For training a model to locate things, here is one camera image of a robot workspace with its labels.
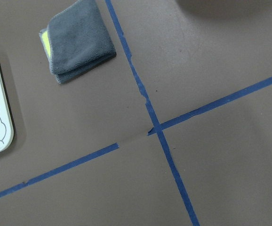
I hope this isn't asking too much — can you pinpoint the grey folded cloth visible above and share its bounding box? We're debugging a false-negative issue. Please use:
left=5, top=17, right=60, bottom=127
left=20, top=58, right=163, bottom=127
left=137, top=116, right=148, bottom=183
left=39, top=0, right=117, bottom=84

